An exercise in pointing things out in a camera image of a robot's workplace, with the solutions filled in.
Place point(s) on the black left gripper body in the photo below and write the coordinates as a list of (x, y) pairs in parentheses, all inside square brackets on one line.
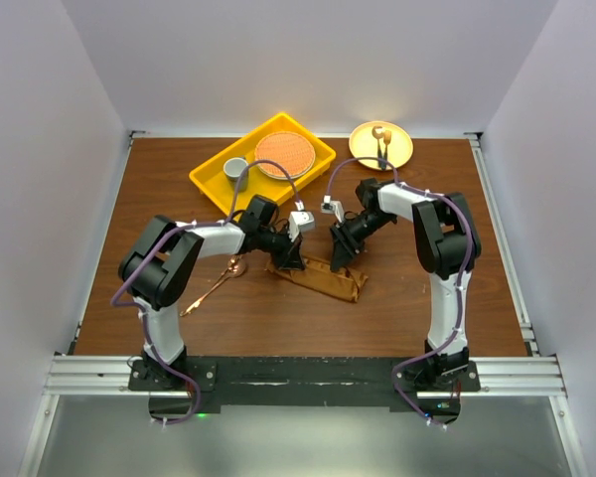
[(273, 240)]

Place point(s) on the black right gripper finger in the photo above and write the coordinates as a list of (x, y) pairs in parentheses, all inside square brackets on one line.
[(355, 248), (341, 255)]

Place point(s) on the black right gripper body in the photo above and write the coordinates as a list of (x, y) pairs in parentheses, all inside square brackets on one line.
[(364, 226)]

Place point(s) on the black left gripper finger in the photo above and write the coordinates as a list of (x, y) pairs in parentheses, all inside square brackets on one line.
[(296, 259), (282, 255)]

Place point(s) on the brown cloth napkin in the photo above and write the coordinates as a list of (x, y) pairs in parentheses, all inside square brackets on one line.
[(345, 284)]

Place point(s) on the rose gold spoon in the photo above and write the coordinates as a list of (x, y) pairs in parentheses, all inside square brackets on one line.
[(235, 269)]

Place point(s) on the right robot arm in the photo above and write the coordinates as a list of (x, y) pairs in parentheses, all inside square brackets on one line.
[(447, 246)]

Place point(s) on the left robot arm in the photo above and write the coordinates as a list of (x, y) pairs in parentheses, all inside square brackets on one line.
[(157, 269)]

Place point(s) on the yellow round plate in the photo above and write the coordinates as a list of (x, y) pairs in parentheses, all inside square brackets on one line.
[(363, 146)]

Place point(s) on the grey ceramic cup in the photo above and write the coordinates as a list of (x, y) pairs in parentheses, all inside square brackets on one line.
[(236, 172)]

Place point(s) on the woven round coaster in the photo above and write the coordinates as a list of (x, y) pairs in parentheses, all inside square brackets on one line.
[(293, 152)]

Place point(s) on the yellow plastic tray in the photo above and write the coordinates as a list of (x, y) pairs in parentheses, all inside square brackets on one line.
[(265, 178)]

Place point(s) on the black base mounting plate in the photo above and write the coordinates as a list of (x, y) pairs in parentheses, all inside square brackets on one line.
[(303, 381)]

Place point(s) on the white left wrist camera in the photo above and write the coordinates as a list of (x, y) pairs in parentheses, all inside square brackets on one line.
[(301, 222)]

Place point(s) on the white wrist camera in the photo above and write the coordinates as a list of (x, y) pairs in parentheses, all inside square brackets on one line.
[(332, 207), (301, 222)]

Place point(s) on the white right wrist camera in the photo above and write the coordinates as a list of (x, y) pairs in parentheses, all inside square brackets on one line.
[(332, 207)]

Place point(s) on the wooden fork green handle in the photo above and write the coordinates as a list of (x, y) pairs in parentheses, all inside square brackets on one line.
[(387, 136)]

